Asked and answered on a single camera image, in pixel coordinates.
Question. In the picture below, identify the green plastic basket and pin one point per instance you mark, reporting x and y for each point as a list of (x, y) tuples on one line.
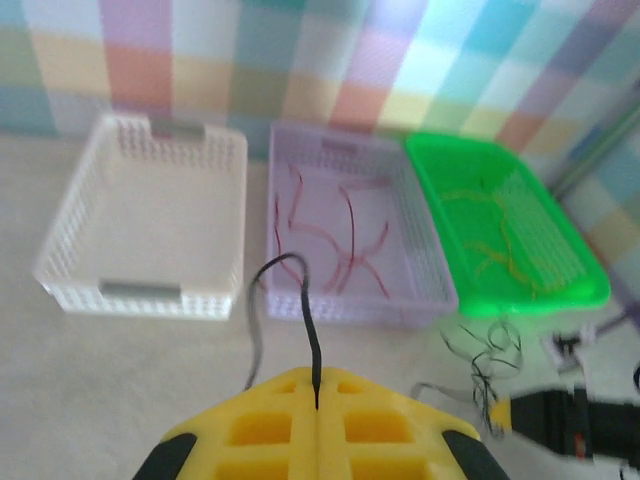
[(450, 165)]

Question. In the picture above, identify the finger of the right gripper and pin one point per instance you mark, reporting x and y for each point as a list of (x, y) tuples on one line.
[(545, 402), (540, 427)]

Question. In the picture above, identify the purple plastic basket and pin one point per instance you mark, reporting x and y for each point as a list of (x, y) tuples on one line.
[(320, 310)]

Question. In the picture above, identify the white plastic basket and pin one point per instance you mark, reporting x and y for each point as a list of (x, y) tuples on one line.
[(150, 210)]

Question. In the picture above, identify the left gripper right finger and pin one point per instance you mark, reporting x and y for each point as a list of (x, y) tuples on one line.
[(380, 450)]

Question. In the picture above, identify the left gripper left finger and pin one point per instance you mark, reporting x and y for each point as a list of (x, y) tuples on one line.
[(260, 450)]

